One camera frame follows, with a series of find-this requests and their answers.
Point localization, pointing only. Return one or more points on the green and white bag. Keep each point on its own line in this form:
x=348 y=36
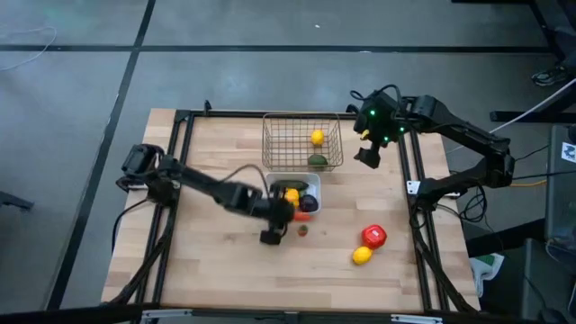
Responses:
x=486 y=265

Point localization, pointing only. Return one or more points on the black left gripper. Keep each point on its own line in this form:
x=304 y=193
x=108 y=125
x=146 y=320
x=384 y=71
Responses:
x=276 y=210

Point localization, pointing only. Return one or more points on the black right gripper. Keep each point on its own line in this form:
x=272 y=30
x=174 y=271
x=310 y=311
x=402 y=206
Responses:
x=380 y=119

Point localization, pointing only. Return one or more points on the orange toy carrot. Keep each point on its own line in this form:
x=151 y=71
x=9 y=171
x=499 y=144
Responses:
x=302 y=216

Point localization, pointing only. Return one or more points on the black metal stand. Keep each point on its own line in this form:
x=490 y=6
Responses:
x=531 y=117

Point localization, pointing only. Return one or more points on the grey box with label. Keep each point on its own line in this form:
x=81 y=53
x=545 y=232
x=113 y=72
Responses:
x=560 y=198

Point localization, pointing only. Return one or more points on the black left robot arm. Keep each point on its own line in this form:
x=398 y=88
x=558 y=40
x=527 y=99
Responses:
x=198 y=180

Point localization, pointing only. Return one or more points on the black frame clamp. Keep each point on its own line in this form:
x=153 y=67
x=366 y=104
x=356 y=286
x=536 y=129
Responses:
x=207 y=107
x=351 y=109

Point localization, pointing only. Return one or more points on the person's shoe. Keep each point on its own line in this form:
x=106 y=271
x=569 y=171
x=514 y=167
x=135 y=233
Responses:
x=546 y=76

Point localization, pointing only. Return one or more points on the black bar with brackets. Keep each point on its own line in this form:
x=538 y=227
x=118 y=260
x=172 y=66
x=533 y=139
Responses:
x=67 y=315

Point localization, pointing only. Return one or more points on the green toy avocado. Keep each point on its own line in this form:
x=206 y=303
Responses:
x=317 y=160

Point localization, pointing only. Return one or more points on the black floor bracket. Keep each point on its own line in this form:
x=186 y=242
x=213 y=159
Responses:
x=15 y=201

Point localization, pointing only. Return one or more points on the yellow toy lemon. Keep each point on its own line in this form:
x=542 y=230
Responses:
x=362 y=255

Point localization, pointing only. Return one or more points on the white plastic tray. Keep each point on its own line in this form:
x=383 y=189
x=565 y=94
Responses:
x=317 y=184

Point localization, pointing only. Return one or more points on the yellow pepper with green stem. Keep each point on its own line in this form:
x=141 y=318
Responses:
x=292 y=195

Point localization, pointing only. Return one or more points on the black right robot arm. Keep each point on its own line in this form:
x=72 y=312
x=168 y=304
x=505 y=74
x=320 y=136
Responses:
x=463 y=135

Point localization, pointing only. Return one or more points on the yellow orange toy fruit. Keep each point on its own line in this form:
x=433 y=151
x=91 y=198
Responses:
x=317 y=137

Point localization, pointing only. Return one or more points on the black aluminium table frame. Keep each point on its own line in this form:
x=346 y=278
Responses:
x=225 y=114

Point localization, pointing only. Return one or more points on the red toy bell pepper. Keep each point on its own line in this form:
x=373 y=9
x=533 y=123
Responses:
x=373 y=236

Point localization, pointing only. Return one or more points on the small red green strawberry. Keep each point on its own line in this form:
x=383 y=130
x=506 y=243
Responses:
x=303 y=230

